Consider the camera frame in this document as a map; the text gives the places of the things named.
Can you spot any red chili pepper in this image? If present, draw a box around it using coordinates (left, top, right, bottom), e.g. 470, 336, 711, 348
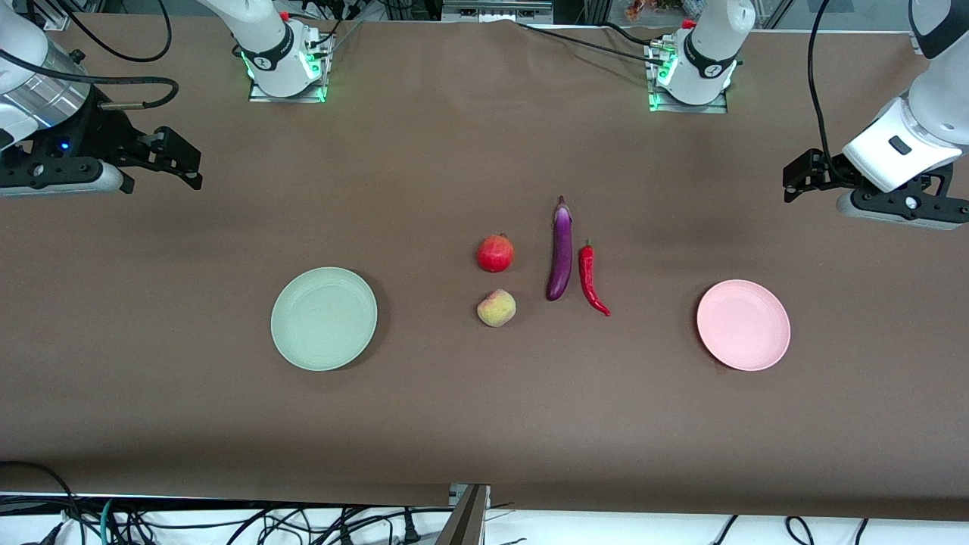
578, 240, 612, 317

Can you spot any purple eggplant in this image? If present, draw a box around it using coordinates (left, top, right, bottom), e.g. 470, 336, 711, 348
545, 196, 574, 302

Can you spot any red pomegranate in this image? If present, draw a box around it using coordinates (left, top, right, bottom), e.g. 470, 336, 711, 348
476, 234, 516, 273

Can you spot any pink plate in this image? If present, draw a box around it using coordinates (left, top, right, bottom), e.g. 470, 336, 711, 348
696, 279, 792, 372

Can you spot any pale green plate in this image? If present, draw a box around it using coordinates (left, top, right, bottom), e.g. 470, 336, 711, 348
271, 266, 378, 372

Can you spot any yellow pink peach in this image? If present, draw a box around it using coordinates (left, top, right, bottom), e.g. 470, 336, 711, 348
476, 289, 517, 328

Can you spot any brown table cover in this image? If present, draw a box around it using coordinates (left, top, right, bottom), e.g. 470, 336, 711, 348
0, 14, 969, 520

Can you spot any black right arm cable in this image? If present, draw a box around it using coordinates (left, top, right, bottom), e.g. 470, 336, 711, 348
0, 0, 181, 111

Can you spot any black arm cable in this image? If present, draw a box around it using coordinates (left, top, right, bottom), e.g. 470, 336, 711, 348
0, 0, 181, 111
806, 0, 861, 187

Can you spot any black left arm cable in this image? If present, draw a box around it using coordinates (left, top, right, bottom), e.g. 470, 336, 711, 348
806, 0, 861, 187

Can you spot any aluminium corner bracket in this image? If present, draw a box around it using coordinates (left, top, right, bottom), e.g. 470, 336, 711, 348
30, 0, 73, 32

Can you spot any metal left arm base mount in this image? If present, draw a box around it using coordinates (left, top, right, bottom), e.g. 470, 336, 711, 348
646, 36, 730, 115

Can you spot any short black table cable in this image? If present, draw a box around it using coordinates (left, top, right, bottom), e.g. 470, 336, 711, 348
602, 22, 656, 46

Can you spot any long black table cable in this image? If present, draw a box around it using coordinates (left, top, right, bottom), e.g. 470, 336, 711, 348
515, 21, 667, 66

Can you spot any aluminium frame rail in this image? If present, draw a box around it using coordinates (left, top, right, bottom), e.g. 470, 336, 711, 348
441, 0, 555, 23

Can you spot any thick black cable loop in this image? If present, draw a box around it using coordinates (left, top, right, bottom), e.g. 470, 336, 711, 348
0, 460, 86, 545

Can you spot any aluminium profile post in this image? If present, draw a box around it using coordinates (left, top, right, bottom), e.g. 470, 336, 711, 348
435, 483, 491, 545

